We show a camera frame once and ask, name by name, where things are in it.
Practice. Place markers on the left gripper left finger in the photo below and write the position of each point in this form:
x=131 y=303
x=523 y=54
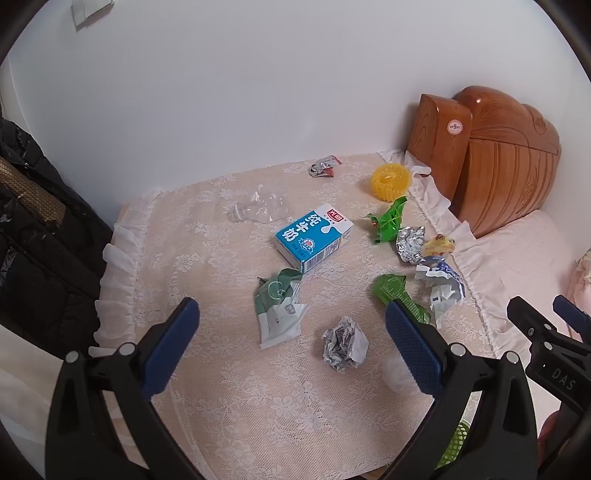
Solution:
x=81 y=440

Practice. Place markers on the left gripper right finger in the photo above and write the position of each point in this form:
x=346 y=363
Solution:
x=502 y=439

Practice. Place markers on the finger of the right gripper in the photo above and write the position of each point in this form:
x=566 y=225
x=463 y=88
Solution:
x=576 y=318
x=529 y=329

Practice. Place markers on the blue white wrapper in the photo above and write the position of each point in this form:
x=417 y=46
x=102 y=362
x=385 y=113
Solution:
x=446 y=286

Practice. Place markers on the yellow snack wrapper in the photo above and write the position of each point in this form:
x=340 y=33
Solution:
x=440 y=245

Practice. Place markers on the silver foil ball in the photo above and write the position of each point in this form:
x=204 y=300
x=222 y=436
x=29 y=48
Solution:
x=409 y=244

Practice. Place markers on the green wrapper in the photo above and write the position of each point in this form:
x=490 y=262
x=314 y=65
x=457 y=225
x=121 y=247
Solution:
x=388 y=225

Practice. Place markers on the printed paper ball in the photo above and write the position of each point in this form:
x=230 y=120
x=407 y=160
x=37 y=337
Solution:
x=345 y=345

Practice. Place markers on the yellow foam fruit net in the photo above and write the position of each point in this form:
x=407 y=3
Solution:
x=390 y=182

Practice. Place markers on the blue white milk carton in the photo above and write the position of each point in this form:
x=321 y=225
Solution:
x=308 y=241

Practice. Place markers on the green white torn package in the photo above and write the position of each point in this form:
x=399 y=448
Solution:
x=278 y=307

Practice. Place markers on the red silver wrapper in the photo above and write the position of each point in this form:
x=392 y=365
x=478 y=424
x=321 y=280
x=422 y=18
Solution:
x=325 y=167

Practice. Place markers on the crushed clear plastic bottle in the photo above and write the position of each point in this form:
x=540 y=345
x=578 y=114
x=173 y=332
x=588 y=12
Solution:
x=261 y=204

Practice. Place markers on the person right hand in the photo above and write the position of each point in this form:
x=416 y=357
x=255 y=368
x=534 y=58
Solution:
x=544 y=436

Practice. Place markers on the folded pink quilt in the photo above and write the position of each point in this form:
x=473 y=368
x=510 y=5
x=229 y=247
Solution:
x=579 y=289

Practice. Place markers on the green plastic waste basket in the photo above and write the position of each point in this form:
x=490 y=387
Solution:
x=456 y=444

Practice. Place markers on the wooden headboard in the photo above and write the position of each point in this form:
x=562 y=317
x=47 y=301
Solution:
x=492 y=156

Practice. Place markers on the black jacket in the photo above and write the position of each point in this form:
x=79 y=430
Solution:
x=51 y=250

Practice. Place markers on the white lace table cover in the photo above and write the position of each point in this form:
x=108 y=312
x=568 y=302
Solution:
x=285 y=376

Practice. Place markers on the white wall switch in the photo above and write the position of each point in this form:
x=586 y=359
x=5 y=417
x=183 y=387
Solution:
x=84 y=12

